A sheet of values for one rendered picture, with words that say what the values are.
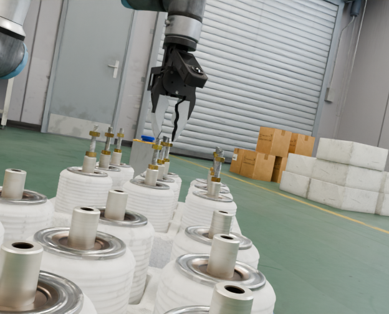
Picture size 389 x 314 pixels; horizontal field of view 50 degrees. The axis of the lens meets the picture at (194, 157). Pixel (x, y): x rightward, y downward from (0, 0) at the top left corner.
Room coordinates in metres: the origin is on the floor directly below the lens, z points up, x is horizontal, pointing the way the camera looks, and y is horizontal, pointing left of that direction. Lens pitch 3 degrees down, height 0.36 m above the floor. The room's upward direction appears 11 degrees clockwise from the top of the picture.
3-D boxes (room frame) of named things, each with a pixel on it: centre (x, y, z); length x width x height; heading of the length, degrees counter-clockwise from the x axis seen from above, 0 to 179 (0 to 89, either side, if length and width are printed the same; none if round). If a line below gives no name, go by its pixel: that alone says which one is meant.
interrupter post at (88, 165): (0.77, 0.19, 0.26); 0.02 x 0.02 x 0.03
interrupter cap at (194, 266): (0.34, -0.04, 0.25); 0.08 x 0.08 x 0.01
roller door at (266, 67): (6.74, -0.55, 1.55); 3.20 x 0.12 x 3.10; 114
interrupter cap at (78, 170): (0.77, 0.19, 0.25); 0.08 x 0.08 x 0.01
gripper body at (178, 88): (0.91, 0.08, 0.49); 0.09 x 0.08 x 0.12; 29
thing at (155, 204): (0.77, 0.07, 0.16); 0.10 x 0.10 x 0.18
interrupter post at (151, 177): (0.77, 0.07, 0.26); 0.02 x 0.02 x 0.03
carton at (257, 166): (4.79, -0.72, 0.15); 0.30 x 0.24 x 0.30; 23
